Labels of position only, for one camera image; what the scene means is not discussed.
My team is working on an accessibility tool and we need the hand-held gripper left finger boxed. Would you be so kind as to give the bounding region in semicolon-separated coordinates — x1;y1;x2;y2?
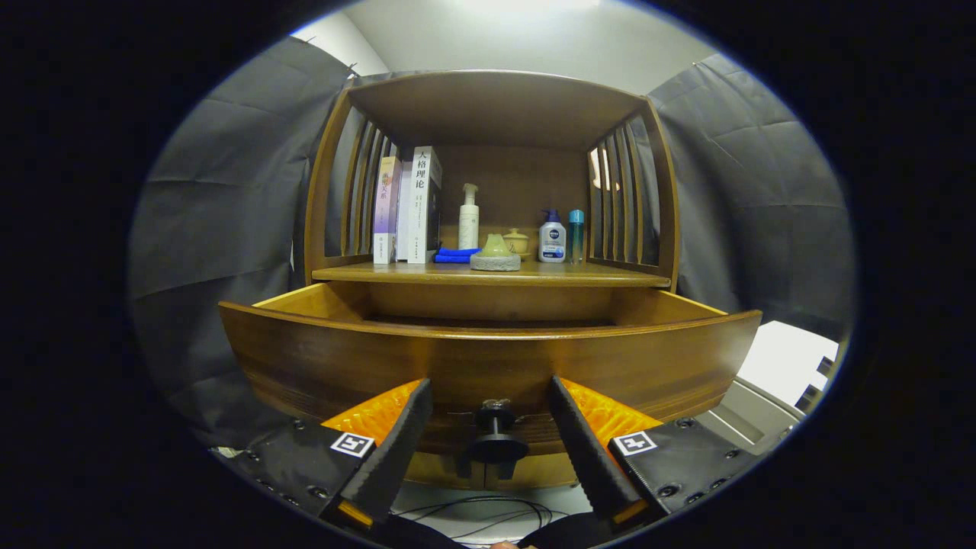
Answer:
225;379;434;535

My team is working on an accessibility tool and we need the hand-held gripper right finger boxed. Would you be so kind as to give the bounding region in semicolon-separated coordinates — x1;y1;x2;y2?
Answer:
549;376;763;535

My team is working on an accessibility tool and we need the brown wooden drawer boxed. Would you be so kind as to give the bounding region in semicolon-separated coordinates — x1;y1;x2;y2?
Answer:
219;281;763;490

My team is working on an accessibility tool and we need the green ornament with grey base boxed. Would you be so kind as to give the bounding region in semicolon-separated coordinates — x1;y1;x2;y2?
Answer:
470;233;522;272

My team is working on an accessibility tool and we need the brown wooden countertop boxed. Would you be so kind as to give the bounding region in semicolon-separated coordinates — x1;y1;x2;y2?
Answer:
311;259;673;291

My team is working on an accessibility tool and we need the grey ribbed unit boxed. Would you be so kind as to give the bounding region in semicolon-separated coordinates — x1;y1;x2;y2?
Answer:
694;377;801;451

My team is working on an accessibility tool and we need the white bottle with blue pump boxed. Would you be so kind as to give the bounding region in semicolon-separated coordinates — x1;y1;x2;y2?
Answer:
538;209;567;264

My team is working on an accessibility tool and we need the white flat panel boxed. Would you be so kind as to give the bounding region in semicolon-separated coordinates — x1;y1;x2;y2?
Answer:
736;320;840;409

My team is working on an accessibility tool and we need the tall white pump bottle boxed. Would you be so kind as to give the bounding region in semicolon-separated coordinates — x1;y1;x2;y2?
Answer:
458;183;480;249

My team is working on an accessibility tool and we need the purple book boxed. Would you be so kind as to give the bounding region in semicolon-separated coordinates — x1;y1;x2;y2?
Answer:
372;156;403;265

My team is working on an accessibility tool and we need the thick white and black book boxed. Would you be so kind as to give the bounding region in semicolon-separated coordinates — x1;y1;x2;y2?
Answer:
406;146;443;265

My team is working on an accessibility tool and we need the thin black cable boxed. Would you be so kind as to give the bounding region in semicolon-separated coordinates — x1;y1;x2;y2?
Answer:
393;496;569;542

